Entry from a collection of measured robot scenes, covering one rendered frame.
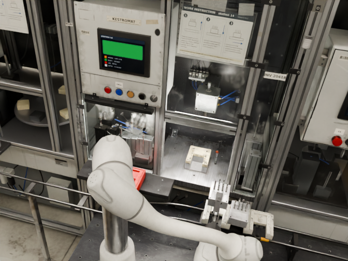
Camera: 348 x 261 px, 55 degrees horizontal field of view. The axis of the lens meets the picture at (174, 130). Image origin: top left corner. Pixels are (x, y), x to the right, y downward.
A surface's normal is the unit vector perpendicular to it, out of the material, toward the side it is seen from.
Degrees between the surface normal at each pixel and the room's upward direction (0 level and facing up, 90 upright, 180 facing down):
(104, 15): 90
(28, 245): 0
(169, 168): 0
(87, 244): 0
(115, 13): 91
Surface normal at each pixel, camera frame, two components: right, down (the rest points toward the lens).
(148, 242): 0.07, -0.81
